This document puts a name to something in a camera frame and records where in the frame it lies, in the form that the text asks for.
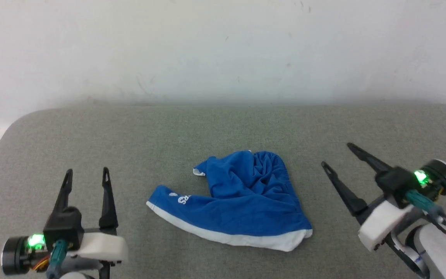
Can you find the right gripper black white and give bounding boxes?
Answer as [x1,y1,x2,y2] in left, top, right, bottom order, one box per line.
[321,143,446,252]

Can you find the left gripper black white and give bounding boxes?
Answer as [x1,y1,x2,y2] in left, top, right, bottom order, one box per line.
[0,167,129,276]

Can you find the blue shorts with white trim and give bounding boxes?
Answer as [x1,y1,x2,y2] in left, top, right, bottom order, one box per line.
[146,150,313,252]

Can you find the grey fabric sofa seat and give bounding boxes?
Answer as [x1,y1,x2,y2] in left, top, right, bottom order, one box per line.
[0,103,446,279]

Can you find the teal-plug cable of left gripper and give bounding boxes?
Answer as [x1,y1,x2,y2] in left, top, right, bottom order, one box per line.
[46,239,69,279]

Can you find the teal-plug cable of gripper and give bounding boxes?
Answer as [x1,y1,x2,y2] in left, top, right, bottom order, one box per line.
[46,239,69,279]
[404,189,446,226]

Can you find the teal-plug cable of right gripper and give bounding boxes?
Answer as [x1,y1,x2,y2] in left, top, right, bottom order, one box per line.
[404,189,446,226]

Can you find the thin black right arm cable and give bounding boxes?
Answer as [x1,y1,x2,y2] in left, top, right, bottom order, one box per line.
[384,232,431,279]

